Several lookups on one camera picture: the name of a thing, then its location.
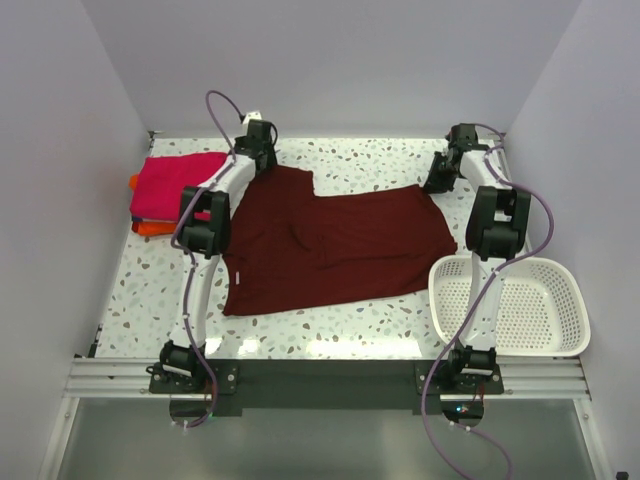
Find dark red t-shirt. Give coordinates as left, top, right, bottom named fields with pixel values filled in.
left=223, top=167, right=457, bottom=316

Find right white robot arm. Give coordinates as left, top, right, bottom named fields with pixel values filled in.
left=423, top=123, right=531, bottom=393

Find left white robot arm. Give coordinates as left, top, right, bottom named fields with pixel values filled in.
left=160, top=112, right=278, bottom=392

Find folded pink t-shirt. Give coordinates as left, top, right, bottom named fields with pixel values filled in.
left=130, top=152, right=227, bottom=223

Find folded orange t-shirt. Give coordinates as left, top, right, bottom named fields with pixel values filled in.
left=128, top=174, right=179, bottom=237

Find white perforated plastic basket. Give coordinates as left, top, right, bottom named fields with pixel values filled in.
left=428, top=255, right=591, bottom=357

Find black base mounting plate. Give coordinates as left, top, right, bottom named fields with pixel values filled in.
left=148, top=357, right=503, bottom=419

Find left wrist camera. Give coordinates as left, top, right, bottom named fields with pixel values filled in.
left=242, top=110, right=262, bottom=125

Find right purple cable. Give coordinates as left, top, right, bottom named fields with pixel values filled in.
left=418, top=124, right=556, bottom=480

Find aluminium extrusion rail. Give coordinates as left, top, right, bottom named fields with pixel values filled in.
left=63, top=357, right=591, bottom=400

